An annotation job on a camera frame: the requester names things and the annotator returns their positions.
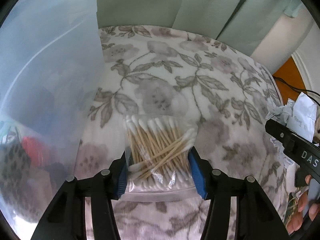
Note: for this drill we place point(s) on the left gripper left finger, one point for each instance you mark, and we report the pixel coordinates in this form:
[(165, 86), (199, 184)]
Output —
[(119, 171)]

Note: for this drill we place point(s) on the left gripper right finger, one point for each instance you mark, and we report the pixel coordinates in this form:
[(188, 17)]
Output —
[(198, 174)]

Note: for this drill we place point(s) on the bag of cotton swabs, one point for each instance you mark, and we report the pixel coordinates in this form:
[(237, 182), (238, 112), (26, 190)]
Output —
[(156, 152)]

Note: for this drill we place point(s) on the dark red hair claw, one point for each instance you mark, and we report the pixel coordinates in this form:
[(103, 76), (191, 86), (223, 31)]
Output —
[(38, 151)]

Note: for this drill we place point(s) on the leopard print scrunchie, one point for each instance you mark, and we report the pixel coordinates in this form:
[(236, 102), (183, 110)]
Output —
[(15, 167)]

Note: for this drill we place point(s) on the crumpled white paper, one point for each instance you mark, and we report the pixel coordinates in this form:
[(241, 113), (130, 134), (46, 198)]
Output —
[(298, 116)]

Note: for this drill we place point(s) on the floral blanket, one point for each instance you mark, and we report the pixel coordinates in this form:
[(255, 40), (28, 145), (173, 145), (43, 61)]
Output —
[(162, 71)]

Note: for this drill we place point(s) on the clear plastic storage bin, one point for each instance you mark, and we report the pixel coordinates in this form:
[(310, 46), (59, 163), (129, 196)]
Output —
[(51, 60)]

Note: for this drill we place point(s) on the green curtain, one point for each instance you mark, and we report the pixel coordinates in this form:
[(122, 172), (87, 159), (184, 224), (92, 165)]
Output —
[(241, 24)]

